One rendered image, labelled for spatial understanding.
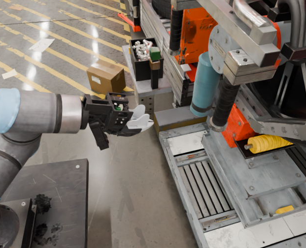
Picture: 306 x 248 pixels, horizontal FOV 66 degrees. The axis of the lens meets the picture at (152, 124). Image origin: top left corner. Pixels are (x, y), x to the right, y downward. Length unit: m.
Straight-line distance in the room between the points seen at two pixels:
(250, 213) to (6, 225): 0.95
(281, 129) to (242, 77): 0.31
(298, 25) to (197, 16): 0.65
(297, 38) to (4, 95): 0.54
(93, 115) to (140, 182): 0.82
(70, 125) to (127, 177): 0.87
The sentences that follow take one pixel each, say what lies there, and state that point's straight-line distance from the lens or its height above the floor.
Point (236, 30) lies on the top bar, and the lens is 0.52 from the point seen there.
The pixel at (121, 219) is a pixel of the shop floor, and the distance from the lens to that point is 1.27.
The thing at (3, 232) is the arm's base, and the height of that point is 0.43.
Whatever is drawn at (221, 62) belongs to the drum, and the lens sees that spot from 0.68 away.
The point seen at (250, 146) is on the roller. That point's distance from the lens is 0.90.
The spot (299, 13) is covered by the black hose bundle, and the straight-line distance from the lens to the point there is 0.49.
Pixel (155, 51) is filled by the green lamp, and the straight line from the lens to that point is 1.01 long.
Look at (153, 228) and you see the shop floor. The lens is 1.25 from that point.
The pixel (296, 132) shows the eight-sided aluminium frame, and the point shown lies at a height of 0.71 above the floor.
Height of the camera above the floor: 1.20
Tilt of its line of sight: 50 degrees down
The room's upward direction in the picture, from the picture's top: straight up
